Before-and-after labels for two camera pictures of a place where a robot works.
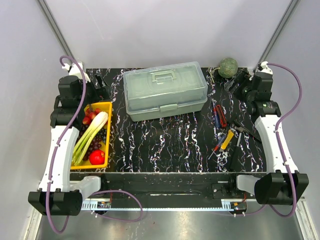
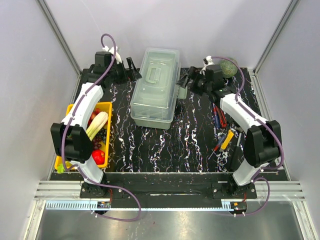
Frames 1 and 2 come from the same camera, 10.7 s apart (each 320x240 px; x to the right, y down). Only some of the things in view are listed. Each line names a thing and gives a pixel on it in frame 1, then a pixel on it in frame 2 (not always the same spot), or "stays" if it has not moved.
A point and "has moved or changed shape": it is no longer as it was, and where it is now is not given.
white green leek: x=81 y=145 stays
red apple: x=97 y=157 stays
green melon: x=228 y=67 stays
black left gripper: x=101 y=93 → x=125 y=76
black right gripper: x=242 y=78 → x=192 y=72
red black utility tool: x=223 y=121 stays
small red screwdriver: x=218 y=145 stays
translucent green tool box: x=170 y=91 has moved or changed shape
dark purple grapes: x=98 y=139 stays
